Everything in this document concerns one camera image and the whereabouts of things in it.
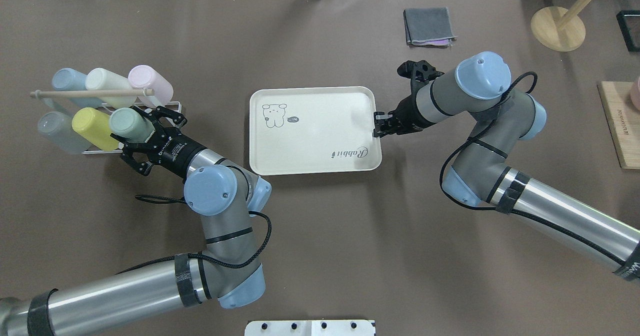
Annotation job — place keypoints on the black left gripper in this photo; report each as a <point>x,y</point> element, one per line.
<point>171,154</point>

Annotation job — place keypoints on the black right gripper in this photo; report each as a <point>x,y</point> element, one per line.
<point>407,112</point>

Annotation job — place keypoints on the green plastic cup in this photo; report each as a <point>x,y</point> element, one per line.
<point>126,124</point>

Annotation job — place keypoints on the cream rabbit tray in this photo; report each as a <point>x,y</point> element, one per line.
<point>312,130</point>

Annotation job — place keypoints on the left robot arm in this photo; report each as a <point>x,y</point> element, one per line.
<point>68,220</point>

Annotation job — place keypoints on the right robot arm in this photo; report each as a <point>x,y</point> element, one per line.
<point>476,175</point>

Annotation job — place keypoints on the yellow plastic cup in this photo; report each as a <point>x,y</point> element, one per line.
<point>94,127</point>

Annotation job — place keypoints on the pink plastic cup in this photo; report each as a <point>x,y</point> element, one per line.
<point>144,76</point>

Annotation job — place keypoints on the cream plastic cup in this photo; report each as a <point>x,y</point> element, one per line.
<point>102,79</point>

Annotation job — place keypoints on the grey plastic cup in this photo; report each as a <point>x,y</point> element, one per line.
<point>57,128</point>

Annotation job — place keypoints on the blue plastic cup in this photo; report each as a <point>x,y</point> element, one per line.
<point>67,79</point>

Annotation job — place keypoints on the grey folded cloth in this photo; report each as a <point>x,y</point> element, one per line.
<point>428,27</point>

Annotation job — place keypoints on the wooden mug tree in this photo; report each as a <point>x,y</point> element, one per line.
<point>558,28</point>

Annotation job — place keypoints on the bamboo cutting board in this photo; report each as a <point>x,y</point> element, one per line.
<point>623,120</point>

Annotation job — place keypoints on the white wire cup rack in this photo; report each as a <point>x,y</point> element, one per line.
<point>145,93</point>

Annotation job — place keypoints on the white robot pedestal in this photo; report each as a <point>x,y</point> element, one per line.
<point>311,327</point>

